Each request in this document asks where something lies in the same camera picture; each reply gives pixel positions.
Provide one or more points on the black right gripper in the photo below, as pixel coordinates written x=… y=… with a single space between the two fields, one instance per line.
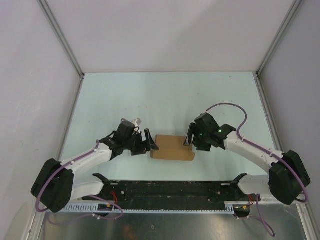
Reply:
x=194 y=129

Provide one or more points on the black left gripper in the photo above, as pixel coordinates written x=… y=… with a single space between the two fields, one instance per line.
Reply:
x=141 y=149

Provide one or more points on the brown cardboard box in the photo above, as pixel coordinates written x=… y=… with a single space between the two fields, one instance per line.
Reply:
x=172 y=148

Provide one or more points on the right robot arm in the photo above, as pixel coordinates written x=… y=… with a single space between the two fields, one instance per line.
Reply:
x=287 y=175

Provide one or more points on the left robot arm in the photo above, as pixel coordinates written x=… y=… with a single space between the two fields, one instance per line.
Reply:
x=60 y=182

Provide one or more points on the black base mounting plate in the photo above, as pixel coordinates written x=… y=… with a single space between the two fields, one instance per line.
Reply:
x=221 y=191

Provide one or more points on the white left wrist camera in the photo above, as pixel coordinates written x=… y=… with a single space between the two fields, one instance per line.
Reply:
x=136 y=122

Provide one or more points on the grey slotted cable duct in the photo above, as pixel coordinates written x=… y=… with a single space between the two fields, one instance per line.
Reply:
x=104 y=208

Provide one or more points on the aluminium frame rail right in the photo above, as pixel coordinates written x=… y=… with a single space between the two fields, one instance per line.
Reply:
x=286 y=23

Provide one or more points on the aluminium frame rail left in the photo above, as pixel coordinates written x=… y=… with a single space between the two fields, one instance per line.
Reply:
x=50 y=16

